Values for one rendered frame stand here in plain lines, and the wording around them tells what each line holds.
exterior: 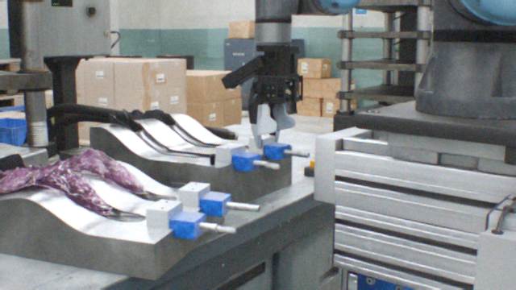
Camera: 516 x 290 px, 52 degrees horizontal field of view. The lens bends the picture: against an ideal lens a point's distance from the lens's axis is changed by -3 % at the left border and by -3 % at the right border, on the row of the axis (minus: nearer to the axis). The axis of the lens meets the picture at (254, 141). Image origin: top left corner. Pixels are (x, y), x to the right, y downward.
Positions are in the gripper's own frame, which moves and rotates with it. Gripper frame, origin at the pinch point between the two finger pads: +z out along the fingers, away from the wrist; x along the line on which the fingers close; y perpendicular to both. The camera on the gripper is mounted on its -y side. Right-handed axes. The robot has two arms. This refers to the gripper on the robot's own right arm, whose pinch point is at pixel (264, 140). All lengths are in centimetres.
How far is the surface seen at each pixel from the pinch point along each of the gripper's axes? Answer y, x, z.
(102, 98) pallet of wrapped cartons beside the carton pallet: -349, 240, 34
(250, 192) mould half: 1.9, -8.0, 9.1
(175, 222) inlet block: 11.5, -39.7, 4.7
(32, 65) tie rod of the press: -73, -8, -15
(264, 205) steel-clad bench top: 5.7, -8.6, 11.2
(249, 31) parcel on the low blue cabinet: -430, 592, -33
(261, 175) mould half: 1.9, -4.0, 6.5
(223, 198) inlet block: 10.5, -27.3, 4.3
